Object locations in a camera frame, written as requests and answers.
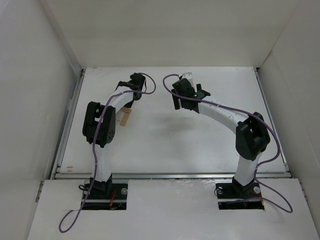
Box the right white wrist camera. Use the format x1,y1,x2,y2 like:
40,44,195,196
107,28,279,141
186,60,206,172
182,72,194,87

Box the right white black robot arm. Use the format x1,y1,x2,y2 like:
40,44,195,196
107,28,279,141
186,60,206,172
171,78,270,199

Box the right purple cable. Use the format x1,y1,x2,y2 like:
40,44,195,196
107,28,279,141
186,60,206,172
162,73,294,214

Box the metal rail front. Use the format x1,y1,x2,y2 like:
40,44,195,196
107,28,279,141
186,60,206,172
54,171,292,180

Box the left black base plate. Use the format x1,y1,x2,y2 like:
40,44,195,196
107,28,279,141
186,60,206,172
82,183,128,211

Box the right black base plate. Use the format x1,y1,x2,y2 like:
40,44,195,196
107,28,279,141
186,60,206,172
214,182,265,210

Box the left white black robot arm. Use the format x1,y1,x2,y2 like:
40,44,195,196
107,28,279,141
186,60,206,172
82,73,146,196

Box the wooden block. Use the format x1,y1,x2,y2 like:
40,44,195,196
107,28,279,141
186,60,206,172
121,107,132,114
119,112,130,127

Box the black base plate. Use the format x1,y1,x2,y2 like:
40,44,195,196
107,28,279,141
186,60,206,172
214,182,265,210
82,183,128,211

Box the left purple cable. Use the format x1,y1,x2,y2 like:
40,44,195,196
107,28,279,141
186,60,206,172
58,72,157,234

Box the purple cable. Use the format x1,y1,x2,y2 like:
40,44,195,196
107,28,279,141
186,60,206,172
58,72,157,234
162,73,294,214

